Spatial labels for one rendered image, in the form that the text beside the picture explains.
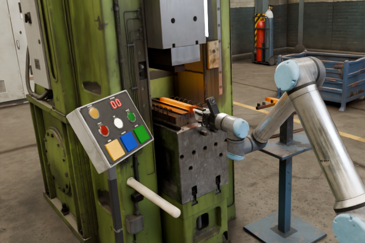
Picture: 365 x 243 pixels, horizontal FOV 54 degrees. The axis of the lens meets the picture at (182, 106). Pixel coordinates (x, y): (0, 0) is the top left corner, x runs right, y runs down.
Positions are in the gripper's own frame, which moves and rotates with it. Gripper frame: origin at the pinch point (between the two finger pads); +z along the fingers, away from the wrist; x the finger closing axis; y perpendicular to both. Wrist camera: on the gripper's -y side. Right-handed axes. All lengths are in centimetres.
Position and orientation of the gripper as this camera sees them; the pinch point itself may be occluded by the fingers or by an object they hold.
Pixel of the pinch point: (195, 108)
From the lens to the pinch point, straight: 202.0
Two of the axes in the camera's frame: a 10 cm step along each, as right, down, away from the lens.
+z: -6.2, -2.2, 7.6
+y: 0.3, 9.5, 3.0
